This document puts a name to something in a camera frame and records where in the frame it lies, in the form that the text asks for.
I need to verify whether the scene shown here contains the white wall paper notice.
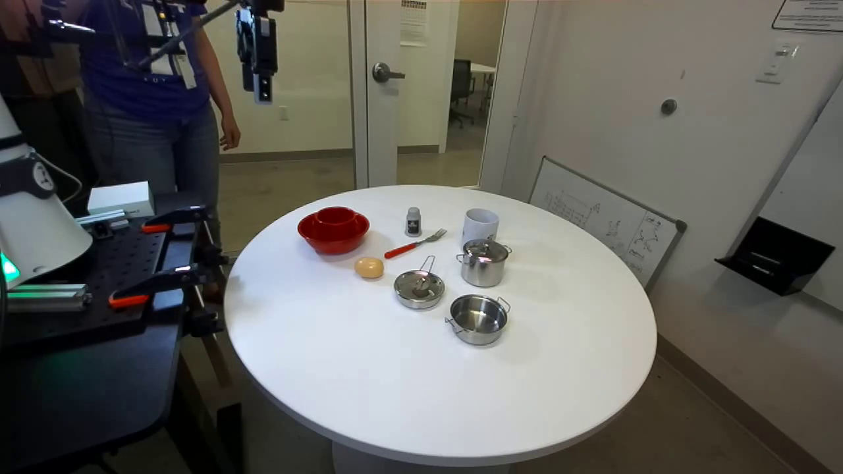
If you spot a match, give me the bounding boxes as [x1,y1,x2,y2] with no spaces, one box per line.
[773,0,843,35]

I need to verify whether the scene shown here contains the tall steel pot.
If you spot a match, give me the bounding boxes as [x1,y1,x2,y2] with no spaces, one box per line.
[454,237,515,290]

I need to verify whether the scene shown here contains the red bowl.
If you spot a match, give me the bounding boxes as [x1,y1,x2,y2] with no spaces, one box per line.
[296,206,373,259]

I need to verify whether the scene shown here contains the white wall switch plate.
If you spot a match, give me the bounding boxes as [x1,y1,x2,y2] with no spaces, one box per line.
[755,42,802,86]

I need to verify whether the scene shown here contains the white Mila mug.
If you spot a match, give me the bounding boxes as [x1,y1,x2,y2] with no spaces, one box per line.
[458,206,502,248]

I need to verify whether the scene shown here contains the person bare hand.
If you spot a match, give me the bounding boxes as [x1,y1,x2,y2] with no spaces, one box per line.
[219,117,245,154]

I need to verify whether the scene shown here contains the black office chair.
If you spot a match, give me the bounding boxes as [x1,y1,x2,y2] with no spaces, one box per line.
[448,55,482,132]

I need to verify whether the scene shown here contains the beige egg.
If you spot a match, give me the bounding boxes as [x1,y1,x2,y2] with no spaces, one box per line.
[354,254,388,285]

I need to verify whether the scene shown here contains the person in blue shirt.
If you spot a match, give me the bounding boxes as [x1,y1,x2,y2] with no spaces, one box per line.
[0,0,245,218]

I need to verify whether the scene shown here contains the small leaning whiteboard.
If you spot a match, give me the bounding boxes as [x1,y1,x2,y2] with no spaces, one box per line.
[527,155,691,290]

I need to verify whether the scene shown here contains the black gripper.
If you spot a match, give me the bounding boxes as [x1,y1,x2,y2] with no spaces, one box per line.
[234,0,283,105]

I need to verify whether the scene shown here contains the low steel pot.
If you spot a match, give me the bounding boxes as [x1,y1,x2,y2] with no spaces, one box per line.
[444,293,515,347]

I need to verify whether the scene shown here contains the red handled fork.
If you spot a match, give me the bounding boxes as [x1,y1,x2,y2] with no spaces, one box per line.
[383,226,450,263]

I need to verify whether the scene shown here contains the orange handled black clamp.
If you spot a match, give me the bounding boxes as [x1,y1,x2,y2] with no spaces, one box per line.
[136,204,213,239]
[105,260,233,313]

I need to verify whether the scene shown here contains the silver door handle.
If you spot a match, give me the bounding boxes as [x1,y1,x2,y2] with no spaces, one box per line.
[369,61,410,86]

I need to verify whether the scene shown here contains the black stand rods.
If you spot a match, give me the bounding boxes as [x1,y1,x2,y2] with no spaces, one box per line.
[47,0,244,75]

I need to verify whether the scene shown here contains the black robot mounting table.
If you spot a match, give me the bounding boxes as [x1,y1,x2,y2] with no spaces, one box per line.
[0,206,233,471]

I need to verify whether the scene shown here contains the white door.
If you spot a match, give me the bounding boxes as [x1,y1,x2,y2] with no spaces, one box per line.
[348,0,461,189]

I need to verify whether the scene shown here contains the white box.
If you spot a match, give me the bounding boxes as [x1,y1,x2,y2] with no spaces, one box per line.
[85,179,158,221]

